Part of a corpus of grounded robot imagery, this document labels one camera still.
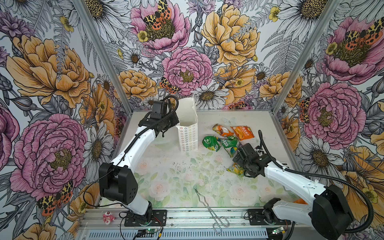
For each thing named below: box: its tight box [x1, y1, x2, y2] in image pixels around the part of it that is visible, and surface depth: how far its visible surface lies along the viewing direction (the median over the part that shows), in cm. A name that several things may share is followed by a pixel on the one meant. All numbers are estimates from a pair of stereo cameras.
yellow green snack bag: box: [226, 162, 245, 177], surface depth 87 cm
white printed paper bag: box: [175, 93, 199, 152], surface depth 89 cm
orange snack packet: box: [212, 123, 234, 138], surface depth 104 cm
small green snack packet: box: [222, 136, 240, 158], surface depth 96 cm
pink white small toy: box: [102, 211, 116, 225], surface depth 73 cm
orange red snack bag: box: [230, 125, 255, 141], surface depth 107 cm
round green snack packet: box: [202, 135, 221, 152], surface depth 99 cm
